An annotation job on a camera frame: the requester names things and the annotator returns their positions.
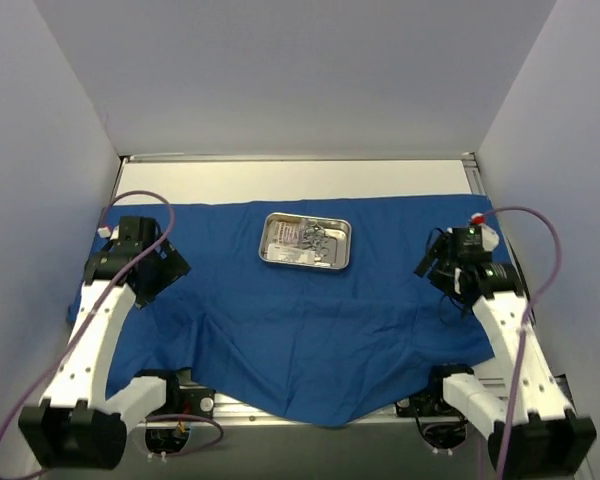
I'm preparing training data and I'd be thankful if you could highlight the pile of steel instruments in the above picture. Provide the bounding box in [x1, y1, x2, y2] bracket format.
[299, 219, 336, 266]

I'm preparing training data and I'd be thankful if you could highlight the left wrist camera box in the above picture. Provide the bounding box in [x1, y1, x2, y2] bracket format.
[97, 226, 119, 239]

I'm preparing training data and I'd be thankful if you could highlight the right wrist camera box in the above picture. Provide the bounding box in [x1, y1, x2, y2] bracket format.
[470, 213, 500, 252]

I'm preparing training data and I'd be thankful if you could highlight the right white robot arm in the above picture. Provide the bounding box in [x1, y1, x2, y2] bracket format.
[414, 223, 597, 479]

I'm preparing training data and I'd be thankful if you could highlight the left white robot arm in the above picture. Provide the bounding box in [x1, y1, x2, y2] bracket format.
[18, 216, 190, 470]

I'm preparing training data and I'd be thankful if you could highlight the front aluminium frame rail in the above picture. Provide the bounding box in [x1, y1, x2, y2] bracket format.
[33, 377, 577, 430]

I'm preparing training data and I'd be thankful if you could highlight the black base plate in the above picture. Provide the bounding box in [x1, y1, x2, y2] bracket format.
[174, 382, 216, 419]
[394, 392, 462, 419]

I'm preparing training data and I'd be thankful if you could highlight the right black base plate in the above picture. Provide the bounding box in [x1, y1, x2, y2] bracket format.
[394, 392, 462, 419]

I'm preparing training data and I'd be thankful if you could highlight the white sterile packet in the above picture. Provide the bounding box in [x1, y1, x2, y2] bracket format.
[265, 244, 316, 265]

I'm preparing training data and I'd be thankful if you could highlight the back aluminium frame rail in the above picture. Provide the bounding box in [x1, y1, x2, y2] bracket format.
[126, 152, 477, 163]

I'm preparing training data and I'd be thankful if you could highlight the purple printed clear pouch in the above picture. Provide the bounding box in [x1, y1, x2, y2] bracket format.
[272, 220, 304, 245]

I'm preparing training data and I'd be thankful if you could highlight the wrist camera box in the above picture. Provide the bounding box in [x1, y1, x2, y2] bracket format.
[470, 213, 500, 252]
[97, 226, 119, 239]

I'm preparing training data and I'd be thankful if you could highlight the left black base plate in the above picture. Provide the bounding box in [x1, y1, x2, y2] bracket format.
[174, 382, 216, 419]

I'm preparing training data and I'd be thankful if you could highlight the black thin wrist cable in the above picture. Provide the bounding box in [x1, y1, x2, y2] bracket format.
[437, 294, 473, 325]

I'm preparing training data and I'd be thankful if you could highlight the aluminium frame rail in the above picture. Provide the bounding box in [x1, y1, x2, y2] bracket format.
[126, 152, 477, 163]
[462, 152, 552, 377]
[33, 377, 577, 430]

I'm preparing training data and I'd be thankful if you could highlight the blue surgical cloth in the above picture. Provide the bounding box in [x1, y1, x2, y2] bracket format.
[106, 195, 492, 426]

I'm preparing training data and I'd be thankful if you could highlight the right aluminium frame rail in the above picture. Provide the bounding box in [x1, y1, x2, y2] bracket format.
[462, 152, 552, 377]

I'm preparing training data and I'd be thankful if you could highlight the stainless steel instrument tray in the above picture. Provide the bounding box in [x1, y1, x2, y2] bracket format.
[258, 212, 352, 271]

